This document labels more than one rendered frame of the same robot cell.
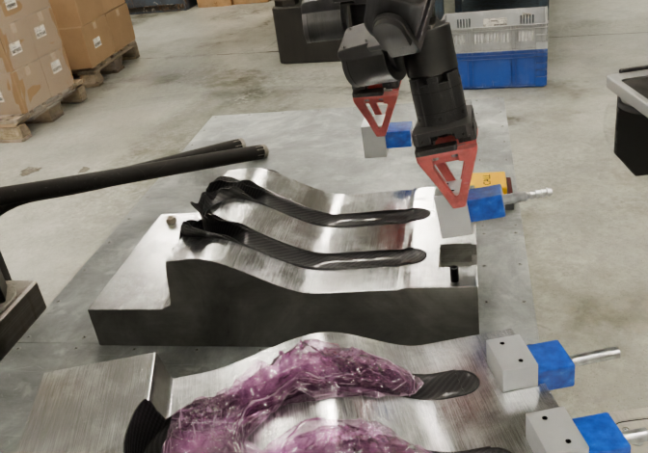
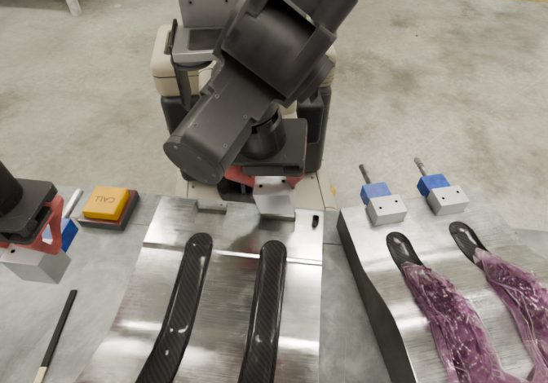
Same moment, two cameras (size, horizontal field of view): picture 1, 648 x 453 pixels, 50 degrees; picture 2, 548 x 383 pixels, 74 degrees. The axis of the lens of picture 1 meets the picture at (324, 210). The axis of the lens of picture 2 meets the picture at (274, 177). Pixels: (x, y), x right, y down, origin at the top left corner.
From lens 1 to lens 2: 79 cm
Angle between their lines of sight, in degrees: 74
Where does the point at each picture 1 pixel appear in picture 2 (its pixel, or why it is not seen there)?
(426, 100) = (279, 129)
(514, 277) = not seen: hidden behind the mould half
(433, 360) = (377, 255)
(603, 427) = (432, 180)
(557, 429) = (450, 194)
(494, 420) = (428, 228)
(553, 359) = (381, 190)
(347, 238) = (221, 310)
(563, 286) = not seen: outside the picture
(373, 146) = (58, 266)
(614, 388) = not seen: hidden behind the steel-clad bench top
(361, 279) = (302, 295)
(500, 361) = (399, 210)
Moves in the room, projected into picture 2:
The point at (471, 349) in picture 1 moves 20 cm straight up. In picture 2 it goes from (364, 232) to (395, 140)
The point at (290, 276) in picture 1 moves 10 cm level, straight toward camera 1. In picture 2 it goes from (296, 366) to (378, 348)
